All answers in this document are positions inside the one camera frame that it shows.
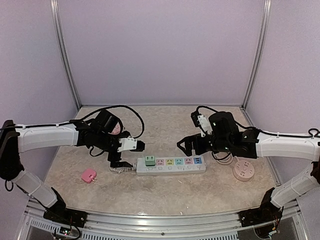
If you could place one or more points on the pink cube socket adapter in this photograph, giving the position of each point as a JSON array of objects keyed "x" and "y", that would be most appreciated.
[{"x": 117, "y": 129}]

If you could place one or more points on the aluminium front frame rail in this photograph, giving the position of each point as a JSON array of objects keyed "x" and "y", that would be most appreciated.
[{"x": 210, "y": 226}]

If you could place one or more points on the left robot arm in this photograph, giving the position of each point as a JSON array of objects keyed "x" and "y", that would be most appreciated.
[{"x": 105, "y": 132}]

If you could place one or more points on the white multicolour power strip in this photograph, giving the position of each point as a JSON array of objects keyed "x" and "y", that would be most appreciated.
[{"x": 172, "y": 166}]

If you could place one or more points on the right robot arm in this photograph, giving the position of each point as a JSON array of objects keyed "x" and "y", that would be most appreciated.
[{"x": 220, "y": 134}]

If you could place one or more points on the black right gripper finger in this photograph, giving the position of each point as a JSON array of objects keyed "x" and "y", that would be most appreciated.
[
  {"x": 187, "y": 142},
  {"x": 188, "y": 150}
]

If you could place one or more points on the pink round socket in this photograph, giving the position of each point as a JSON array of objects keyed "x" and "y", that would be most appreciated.
[{"x": 243, "y": 170}]

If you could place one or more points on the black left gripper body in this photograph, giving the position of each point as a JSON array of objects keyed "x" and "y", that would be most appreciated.
[{"x": 112, "y": 158}]

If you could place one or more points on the left aluminium corner post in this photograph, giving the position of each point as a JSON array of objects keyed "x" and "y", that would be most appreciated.
[{"x": 57, "y": 23}]

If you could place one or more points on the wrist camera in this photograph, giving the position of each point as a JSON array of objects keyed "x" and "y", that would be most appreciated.
[
  {"x": 130, "y": 144},
  {"x": 201, "y": 122}
]

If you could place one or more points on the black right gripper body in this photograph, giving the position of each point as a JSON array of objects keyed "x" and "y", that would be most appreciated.
[{"x": 203, "y": 148}]

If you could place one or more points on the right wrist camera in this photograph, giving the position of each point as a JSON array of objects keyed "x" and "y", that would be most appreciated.
[{"x": 201, "y": 122}]

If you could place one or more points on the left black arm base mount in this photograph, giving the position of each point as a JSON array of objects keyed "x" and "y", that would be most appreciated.
[{"x": 59, "y": 213}]

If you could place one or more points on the aluminium corner post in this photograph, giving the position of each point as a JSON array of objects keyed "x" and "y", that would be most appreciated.
[
  {"x": 57, "y": 23},
  {"x": 258, "y": 53}
]

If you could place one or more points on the right aluminium corner post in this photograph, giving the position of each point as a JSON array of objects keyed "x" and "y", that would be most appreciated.
[{"x": 258, "y": 53}]

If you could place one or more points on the pink plug adapter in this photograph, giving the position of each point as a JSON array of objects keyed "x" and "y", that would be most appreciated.
[{"x": 89, "y": 175}]

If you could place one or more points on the white power strip cord plug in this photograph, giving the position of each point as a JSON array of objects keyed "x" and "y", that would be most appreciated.
[{"x": 119, "y": 170}]

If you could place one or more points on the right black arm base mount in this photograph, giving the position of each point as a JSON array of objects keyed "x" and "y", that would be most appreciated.
[{"x": 266, "y": 212}]

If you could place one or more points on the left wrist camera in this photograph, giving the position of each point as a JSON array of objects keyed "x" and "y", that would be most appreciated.
[{"x": 130, "y": 144}]

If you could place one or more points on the green cube plug adapter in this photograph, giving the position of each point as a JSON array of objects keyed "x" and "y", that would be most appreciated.
[{"x": 149, "y": 161}]

